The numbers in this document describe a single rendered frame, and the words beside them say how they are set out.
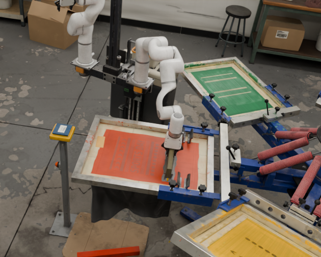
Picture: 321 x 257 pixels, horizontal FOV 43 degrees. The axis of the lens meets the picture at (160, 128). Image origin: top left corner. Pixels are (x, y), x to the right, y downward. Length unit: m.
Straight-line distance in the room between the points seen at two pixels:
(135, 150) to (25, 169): 1.50
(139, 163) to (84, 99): 2.25
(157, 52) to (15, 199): 1.83
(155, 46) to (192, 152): 0.69
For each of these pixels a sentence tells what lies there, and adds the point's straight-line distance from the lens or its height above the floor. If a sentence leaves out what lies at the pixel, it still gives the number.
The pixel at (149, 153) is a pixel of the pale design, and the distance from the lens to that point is 2.48.
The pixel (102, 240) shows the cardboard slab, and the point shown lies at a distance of 3.19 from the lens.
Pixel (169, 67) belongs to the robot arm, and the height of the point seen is 1.49.
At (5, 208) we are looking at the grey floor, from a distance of 3.49.
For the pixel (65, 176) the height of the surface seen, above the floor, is 0.57.
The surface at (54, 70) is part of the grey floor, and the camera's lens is 5.06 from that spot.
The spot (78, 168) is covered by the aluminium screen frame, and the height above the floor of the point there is 0.99.
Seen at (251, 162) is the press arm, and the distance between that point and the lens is 2.46.
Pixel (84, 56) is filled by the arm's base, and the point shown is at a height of 1.21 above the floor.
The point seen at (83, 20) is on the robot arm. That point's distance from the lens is 2.69.
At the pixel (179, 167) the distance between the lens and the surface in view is 2.42.
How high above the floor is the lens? 2.63
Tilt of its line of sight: 39 degrees down
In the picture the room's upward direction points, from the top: 8 degrees clockwise
